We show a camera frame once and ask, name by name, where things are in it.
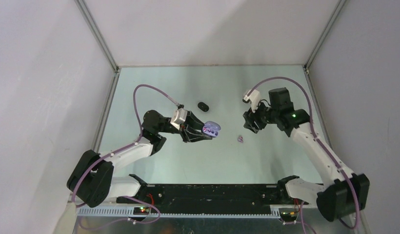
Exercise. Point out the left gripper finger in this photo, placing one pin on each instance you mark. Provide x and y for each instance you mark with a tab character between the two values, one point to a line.
191	135
193	121

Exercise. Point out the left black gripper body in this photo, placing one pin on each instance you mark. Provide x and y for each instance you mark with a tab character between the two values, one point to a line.
182	129

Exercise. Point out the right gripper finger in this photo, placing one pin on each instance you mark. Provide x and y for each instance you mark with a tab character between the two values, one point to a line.
252	126
247	117

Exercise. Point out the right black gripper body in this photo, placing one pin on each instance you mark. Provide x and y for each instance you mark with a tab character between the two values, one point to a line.
263	115

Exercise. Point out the black earbud charging case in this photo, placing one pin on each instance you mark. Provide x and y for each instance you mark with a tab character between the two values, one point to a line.
203	106

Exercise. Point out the purple earbud charging case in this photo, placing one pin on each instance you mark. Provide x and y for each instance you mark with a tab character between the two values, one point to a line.
211	129

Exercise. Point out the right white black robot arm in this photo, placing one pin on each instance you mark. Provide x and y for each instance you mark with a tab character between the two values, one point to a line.
297	126

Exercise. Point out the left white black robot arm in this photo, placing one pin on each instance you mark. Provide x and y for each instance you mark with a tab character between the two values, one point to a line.
92	179

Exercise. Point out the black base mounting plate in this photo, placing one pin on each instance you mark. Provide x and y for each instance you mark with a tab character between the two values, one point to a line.
214	199

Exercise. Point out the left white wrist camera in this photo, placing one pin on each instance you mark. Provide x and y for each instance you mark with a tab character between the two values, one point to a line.
179	118

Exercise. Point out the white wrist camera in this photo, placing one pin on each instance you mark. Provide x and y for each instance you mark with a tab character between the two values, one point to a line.
253	98
179	118

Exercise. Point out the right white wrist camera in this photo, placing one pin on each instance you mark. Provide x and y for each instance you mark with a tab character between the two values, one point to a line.
253	98

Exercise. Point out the aluminium frame rail front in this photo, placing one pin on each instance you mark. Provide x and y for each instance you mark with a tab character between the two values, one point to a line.
336	198

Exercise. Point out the right aluminium corner post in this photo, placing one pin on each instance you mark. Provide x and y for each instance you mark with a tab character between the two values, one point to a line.
325	33

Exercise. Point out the aluminium corner post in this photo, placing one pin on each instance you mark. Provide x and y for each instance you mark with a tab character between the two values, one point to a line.
93	26
325	33

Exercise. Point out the left aluminium corner post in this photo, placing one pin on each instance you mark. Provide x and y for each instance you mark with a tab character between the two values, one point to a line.
93	26

